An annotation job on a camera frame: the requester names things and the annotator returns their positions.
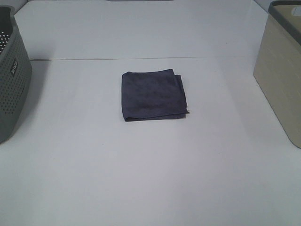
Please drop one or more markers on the grey perforated plastic basket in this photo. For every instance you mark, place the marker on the grey perforated plastic basket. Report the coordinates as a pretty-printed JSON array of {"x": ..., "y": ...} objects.
[{"x": 15, "y": 72}]

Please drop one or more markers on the dark blue towel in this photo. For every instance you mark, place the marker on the dark blue towel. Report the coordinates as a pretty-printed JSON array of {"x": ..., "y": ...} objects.
[{"x": 153, "y": 96}]

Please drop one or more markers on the beige plastic basket grey rim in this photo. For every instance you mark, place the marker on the beige plastic basket grey rim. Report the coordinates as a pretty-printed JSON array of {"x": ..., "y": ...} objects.
[{"x": 278, "y": 66}]

